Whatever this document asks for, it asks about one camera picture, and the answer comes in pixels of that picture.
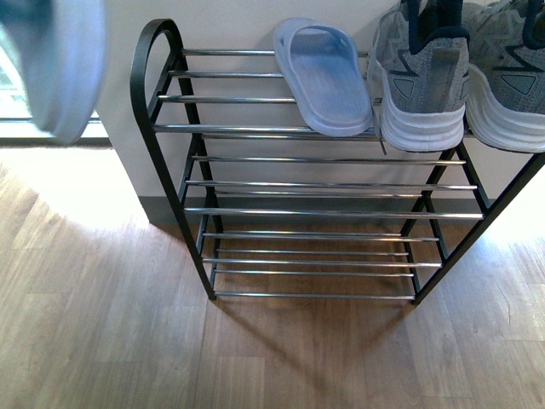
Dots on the light blue slide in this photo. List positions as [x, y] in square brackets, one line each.
[320, 64]
[62, 60]

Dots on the grey sneaker with lace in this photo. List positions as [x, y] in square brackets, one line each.
[418, 68]

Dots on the black metal shoe rack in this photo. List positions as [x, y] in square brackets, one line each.
[282, 211]

